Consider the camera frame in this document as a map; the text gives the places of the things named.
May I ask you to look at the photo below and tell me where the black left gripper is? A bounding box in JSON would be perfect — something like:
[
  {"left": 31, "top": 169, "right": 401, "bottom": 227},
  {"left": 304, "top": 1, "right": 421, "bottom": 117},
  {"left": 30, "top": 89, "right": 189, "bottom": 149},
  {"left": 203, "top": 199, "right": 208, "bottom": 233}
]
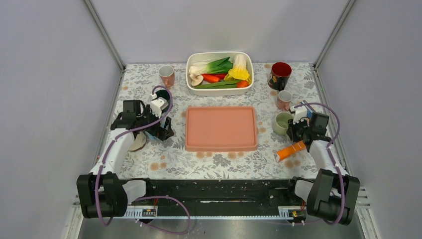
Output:
[{"left": 137, "top": 105, "right": 174, "bottom": 140}]

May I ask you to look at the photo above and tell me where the light green mug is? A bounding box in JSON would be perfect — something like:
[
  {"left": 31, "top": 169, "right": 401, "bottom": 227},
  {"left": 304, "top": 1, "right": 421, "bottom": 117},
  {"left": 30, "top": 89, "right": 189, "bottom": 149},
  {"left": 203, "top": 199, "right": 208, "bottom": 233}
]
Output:
[{"left": 271, "top": 112, "right": 294, "bottom": 135}]

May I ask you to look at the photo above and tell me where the small pink mug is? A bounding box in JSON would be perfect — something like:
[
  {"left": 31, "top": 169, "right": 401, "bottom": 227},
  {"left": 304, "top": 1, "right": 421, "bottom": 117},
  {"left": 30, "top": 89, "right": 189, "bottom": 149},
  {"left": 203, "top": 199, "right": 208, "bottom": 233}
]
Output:
[{"left": 276, "top": 90, "right": 293, "bottom": 111}]

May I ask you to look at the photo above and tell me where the dark teal mug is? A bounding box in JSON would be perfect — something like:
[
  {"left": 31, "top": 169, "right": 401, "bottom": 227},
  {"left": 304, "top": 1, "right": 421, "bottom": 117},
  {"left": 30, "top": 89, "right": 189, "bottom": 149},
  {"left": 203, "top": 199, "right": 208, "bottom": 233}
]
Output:
[{"left": 155, "top": 89, "right": 170, "bottom": 105}]

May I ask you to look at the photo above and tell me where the large pink mug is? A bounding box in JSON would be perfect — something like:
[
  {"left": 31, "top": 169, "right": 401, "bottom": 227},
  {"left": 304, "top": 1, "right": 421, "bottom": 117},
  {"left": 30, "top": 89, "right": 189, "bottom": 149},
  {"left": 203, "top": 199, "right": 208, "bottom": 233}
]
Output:
[{"left": 159, "top": 65, "right": 175, "bottom": 89}]

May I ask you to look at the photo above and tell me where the black mug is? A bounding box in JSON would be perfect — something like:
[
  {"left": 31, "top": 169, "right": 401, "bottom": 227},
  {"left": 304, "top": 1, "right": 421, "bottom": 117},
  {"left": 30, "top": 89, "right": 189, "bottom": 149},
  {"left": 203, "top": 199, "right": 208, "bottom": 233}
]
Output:
[{"left": 267, "top": 62, "right": 292, "bottom": 91}]

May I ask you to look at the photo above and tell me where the blue patterned mug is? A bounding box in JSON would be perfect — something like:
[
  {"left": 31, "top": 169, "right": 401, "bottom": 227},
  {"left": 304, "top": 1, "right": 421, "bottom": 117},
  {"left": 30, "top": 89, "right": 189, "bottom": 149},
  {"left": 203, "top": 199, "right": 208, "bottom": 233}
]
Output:
[{"left": 144, "top": 131, "right": 160, "bottom": 143}]

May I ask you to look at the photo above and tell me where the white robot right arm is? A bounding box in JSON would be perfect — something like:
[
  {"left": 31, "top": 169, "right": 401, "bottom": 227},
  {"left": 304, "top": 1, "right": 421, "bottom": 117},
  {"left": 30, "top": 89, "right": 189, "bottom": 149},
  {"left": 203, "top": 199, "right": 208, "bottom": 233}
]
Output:
[{"left": 285, "top": 113, "right": 360, "bottom": 225}]

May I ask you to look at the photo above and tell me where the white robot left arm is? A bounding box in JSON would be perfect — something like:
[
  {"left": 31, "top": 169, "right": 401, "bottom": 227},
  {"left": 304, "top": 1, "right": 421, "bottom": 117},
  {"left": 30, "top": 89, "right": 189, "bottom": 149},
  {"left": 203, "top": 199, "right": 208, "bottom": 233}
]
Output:
[{"left": 76, "top": 97, "right": 174, "bottom": 220}]

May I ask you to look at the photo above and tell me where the floral tablecloth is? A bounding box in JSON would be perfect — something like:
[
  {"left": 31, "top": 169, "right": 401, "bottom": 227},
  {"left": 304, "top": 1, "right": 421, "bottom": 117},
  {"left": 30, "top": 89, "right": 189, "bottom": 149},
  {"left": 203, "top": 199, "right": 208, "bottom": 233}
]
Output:
[{"left": 110, "top": 62, "right": 343, "bottom": 181}]

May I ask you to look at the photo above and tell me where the orange white marker box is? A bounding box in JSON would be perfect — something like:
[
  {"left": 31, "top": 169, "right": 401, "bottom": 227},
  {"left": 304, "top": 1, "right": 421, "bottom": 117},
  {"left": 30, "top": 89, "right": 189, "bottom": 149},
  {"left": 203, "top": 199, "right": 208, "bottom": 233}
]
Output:
[{"left": 277, "top": 141, "right": 306, "bottom": 161}]

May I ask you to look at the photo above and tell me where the orange blue box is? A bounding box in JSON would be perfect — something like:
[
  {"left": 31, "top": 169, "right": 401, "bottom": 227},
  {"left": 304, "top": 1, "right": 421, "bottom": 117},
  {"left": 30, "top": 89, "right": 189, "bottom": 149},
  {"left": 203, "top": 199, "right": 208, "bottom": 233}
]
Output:
[{"left": 299, "top": 105, "right": 315, "bottom": 119}]

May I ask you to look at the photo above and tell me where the pink rectangular tray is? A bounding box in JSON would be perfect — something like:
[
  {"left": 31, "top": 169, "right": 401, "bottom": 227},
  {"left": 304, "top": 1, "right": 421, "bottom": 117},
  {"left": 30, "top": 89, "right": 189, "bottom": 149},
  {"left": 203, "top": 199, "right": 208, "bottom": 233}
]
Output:
[{"left": 185, "top": 106, "right": 258, "bottom": 152}]

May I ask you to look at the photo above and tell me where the mushroom toy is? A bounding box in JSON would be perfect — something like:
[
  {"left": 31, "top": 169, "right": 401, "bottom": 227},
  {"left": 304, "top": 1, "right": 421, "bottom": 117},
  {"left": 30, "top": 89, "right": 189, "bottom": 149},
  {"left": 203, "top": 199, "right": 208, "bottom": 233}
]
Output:
[{"left": 189, "top": 74, "right": 204, "bottom": 87}]

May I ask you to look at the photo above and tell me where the white rectangular basin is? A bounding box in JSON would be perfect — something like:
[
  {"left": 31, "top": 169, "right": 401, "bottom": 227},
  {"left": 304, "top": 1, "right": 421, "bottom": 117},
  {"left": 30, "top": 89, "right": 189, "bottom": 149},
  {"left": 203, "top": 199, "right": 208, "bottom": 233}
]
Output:
[{"left": 186, "top": 51, "right": 255, "bottom": 96}]

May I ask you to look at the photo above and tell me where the yellow napa cabbage toy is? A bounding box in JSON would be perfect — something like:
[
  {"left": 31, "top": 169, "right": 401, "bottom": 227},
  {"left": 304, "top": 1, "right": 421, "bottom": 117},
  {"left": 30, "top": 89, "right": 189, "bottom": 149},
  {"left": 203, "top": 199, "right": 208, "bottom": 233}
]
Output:
[{"left": 224, "top": 54, "right": 252, "bottom": 84}]

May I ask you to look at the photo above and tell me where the green bok choy toy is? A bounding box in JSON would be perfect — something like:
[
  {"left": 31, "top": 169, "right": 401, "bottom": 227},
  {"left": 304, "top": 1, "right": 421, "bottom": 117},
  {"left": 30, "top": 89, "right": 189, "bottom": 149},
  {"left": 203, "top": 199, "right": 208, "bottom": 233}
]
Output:
[{"left": 188, "top": 57, "right": 233, "bottom": 75}]

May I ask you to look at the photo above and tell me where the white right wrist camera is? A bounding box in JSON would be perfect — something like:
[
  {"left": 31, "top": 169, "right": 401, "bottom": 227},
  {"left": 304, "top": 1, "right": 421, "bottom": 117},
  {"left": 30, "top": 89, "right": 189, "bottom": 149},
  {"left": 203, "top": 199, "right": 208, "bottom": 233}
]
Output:
[{"left": 289, "top": 105, "right": 310, "bottom": 124}]

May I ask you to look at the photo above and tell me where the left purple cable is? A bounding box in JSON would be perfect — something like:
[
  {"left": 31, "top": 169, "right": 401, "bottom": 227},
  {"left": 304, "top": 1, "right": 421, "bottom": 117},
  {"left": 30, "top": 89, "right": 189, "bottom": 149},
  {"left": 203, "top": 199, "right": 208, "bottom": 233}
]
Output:
[{"left": 94, "top": 85, "right": 192, "bottom": 236}]

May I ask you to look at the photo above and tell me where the purple cable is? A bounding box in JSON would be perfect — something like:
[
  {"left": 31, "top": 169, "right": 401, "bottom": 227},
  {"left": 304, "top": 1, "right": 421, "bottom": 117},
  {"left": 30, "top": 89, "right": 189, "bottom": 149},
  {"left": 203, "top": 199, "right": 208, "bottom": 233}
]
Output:
[
  {"left": 293, "top": 102, "right": 346, "bottom": 227},
  {"left": 94, "top": 85, "right": 192, "bottom": 236}
]

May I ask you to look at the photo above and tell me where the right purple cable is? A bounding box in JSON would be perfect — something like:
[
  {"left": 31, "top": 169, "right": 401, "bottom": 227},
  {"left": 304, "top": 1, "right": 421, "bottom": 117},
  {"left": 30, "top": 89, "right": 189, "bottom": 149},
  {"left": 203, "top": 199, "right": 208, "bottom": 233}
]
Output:
[{"left": 293, "top": 102, "right": 346, "bottom": 227}]

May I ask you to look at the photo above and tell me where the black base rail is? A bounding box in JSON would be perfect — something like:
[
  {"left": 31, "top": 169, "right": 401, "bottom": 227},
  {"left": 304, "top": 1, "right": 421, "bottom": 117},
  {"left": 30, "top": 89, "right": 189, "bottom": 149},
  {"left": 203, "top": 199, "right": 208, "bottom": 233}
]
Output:
[{"left": 124, "top": 179, "right": 303, "bottom": 219}]

